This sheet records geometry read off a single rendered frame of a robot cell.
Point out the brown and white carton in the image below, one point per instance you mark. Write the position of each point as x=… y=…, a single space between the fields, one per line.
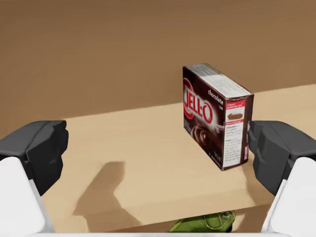
x=209 y=116

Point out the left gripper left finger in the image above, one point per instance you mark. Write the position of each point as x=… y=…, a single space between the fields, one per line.
x=37 y=148

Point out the green and blue rectangular can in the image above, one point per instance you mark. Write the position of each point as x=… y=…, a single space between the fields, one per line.
x=205 y=221

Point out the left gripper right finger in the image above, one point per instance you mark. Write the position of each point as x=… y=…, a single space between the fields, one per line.
x=274 y=148

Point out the pale wooden shelf unit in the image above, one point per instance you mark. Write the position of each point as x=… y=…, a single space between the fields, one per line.
x=148 y=148

